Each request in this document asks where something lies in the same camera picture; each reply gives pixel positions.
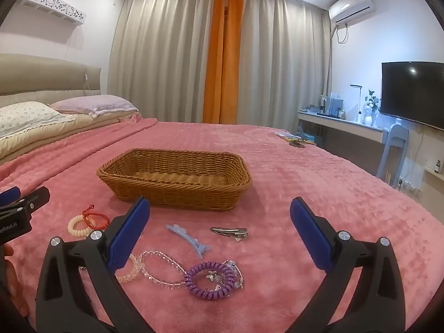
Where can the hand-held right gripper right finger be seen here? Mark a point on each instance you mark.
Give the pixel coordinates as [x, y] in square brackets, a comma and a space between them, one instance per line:
[312, 239]

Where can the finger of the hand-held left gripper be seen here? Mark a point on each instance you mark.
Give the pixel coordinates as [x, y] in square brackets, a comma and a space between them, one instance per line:
[8, 196]
[34, 197]

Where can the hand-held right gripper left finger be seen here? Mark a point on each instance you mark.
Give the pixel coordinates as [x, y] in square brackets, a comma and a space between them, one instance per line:
[128, 239]

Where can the light blue hair clip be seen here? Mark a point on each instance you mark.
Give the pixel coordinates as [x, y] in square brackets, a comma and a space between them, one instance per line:
[189, 241]

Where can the brown wicker basket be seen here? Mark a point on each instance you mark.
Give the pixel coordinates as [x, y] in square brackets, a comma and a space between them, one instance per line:
[173, 189]

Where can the grey metal hair clip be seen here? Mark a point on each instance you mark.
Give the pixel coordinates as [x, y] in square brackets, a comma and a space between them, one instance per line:
[229, 230]

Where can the person's left hand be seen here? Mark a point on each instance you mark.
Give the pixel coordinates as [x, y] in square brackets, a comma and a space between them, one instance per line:
[7, 252]

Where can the beige quilt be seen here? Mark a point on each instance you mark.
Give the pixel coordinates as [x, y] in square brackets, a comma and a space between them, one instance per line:
[52, 135]

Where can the pink fleece blanket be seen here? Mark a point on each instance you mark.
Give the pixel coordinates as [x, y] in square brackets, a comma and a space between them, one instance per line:
[312, 166]

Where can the white floral pillow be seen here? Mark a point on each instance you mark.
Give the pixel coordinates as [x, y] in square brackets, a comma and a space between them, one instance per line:
[24, 114]

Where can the colourful booklet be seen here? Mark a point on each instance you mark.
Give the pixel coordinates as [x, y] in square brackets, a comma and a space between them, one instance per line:
[291, 135]

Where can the lilac pillow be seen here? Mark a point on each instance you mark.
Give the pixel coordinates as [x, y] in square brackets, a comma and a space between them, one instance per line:
[93, 104]

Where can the white power strip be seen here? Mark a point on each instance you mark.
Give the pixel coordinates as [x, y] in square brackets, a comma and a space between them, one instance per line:
[411, 187]

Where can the white desk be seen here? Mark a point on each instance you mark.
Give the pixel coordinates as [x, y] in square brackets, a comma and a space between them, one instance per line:
[347, 123]

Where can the beige padded headboard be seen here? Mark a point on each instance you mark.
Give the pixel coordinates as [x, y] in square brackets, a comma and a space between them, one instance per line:
[41, 76]

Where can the light blue chair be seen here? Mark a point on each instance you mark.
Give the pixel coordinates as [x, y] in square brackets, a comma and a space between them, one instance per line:
[395, 135]

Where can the white vase with flowers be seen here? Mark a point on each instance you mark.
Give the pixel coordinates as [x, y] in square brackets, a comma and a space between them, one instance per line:
[368, 118]

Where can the upright books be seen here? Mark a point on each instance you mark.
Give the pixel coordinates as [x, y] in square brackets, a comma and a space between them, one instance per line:
[334, 105]

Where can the small dark bottle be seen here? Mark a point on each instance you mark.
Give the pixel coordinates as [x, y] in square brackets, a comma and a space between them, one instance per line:
[438, 167]

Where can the white desk lamp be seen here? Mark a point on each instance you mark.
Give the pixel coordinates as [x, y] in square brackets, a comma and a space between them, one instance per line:
[356, 85]

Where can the beige curtain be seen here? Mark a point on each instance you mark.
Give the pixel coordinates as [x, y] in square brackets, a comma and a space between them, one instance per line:
[156, 52]
[284, 66]

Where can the black television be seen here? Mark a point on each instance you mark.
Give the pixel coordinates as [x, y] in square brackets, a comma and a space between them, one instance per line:
[412, 90]

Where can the orange curtain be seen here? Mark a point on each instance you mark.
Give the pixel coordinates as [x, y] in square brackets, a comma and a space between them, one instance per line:
[222, 62]

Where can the white air conditioner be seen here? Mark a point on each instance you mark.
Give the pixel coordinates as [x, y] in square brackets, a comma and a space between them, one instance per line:
[352, 5]

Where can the white patterned wall shelf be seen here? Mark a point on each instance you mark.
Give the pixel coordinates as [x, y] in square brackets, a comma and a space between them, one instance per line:
[52, 8]

